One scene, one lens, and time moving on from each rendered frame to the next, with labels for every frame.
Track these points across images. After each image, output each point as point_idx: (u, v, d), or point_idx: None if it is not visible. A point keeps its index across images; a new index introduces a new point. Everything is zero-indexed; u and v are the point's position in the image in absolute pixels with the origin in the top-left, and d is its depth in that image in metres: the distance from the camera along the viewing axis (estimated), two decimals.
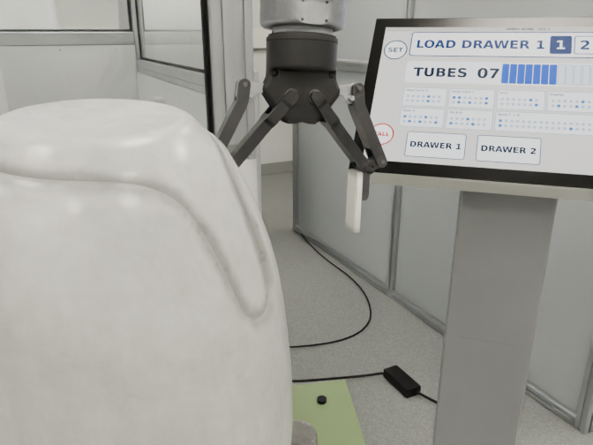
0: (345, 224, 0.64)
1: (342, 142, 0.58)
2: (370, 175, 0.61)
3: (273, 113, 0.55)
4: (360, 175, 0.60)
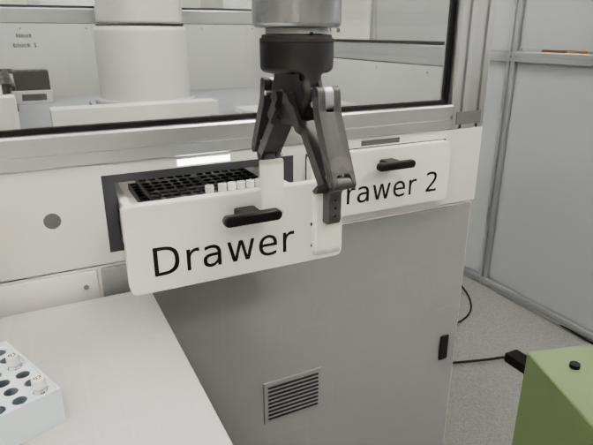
0: None
1: (288, 134, 0.62)
2: (271, 160, 0.66)
3: None
4: (282, 161, 0.65)
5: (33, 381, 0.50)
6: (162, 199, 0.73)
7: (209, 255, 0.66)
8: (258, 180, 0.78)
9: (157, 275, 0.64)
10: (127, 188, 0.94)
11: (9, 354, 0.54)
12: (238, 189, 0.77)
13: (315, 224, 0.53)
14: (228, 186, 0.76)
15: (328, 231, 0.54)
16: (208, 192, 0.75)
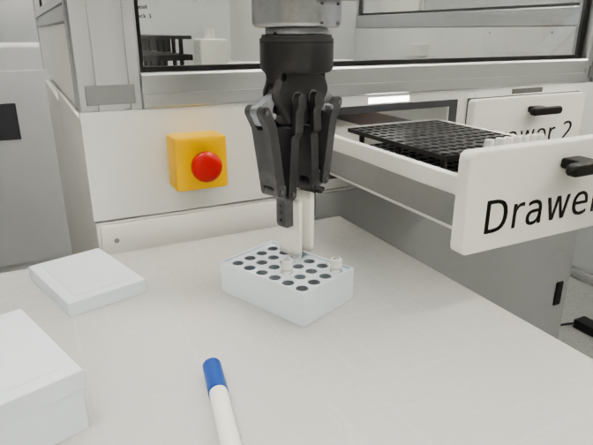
0: None
1: (311, 152, 0.58)
2: (315, 192, 0.61)
3: (296, 126, 0.54)
4: (312, 195, 0.59)
5: (335, 260, 0.57)
6: (446, 153, 0.65)
7: (531, 212, 0.59)
8: (533, 135, 0.70)
9: (486, 231, 0.56)
10: None
11: None
12: None
13: (279, 222, 0.60)
14: (506, 141, 0.69)
15: (288, 234, 0.60)
16: None
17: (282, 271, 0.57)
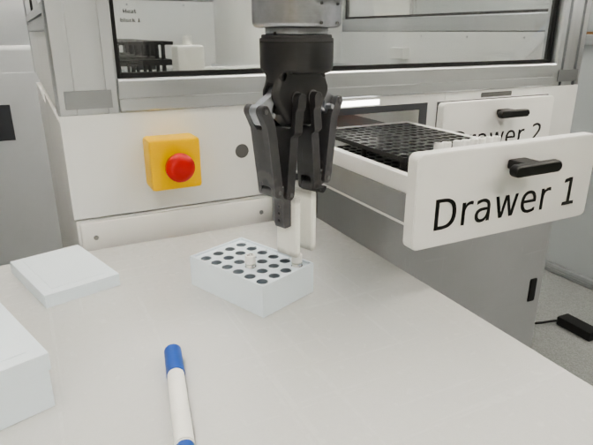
0: None
1: (312, 152, 0.58)
2: (318, 192, 0.61)
3: (296, 126, 0.54)
4: (314, 194, 0.59)
5: None
6: (405, 154, 0.69)
7: (480, 210, 0.63)
8: (490, 138, 0.74)
9: (436, 229, 0.60)
10: None
11: (437, 142, 0.71)
12: None
13: (277, 223, 0.60)
14: (462, 144, 0.73)
15: (286, 235, 0.60)
16: None
17: (246, 266, 0.61)
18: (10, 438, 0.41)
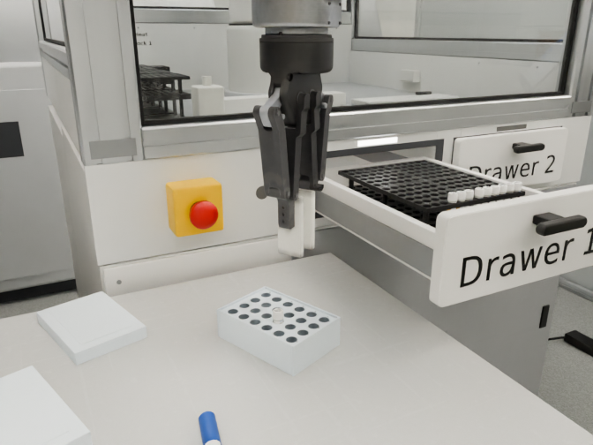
0: None
1: (311, 151, 0.58)
2: (313, 191, 0.61)
3: (301, 126, 0.54)
4: (313, 193, 0.60)
5: (457, 193, 0.70)
6: (428, 204, 0.70)
7: (506, 265, 0.63)
8: (511, 184, 0.75)
9: (462, 285, 0.61)
10: None
11: (459, 192, 0.71)
12: (493, 194, 0.74)
13: (278, 224, 0.60)
14: (484, 192, 0.73)
15: (288, 236, 0.59)
16: (469, 198, 0.72)
17: (274, 320, 0.62)
18: None
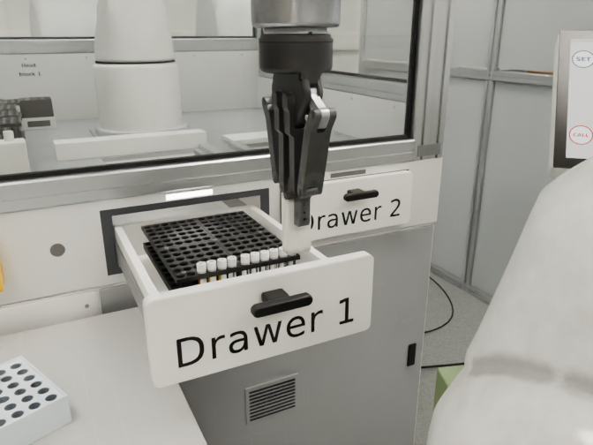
0: (286, 250, 0.61)
1: None
2: None
3: None
4: None
5: (213, 262, 0.70)
6: (183, 274, 0.69)
7: (235, 342, 0.63)
8: (282, 249, 0.74)
9: (181, 365, 0.60)
10: (141, 245, 0.91)
11: (219, 260, 0.70)
12: (262, 260, 0.73)
13: (288, 227, 0.59)
14: (251, 257, 0.73)
15: (299, 233, 0.60)
16: (231, 266, 0.71)
17: (202, 273, 0.69)
18: None
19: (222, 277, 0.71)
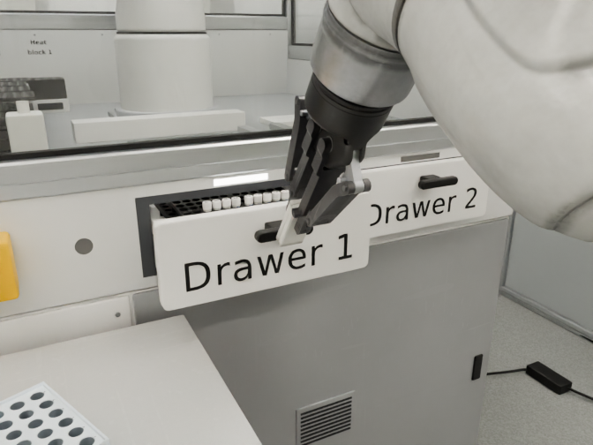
0: (279, 240, 0.62)
1: None
2: (302, 192, 0.59)
3: None
4: None
5: (219, 201, 0.73)
6: (190, 212, 0.73)
7: (239, 269, 0.66)
8: (284, 192, 0.77)
9: (189, 290, 0.64)
10: None
11: (223, 199, 0.74)
12: (265, 201, 0.77)
13: (287, 229, 0.60)
14: (254, 199, 0.76)
15: (296, 233, 0.61)
16: (236, 205, 0.75)
17: (207, 211, 0.73)
18: None
19: None
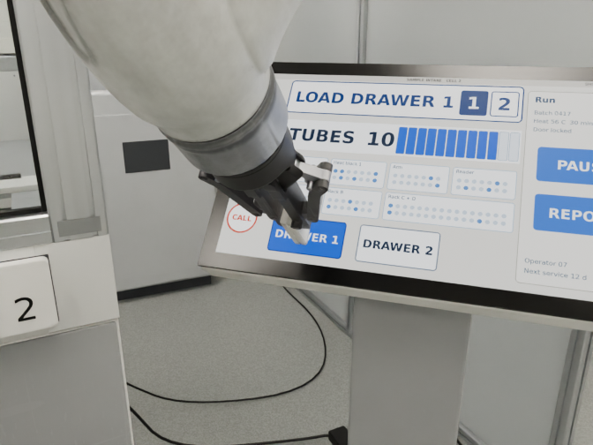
0: (300, 242, 0.63)
1: None
2: None
3: None
4: None
5: None
6: None
7: None
8: None
9: None
10: None
11: None
12: None
13: (299, 235, 0.60)
14: None
15: (304, 226, 0.61)
16: None
17: None
18: None
19: None
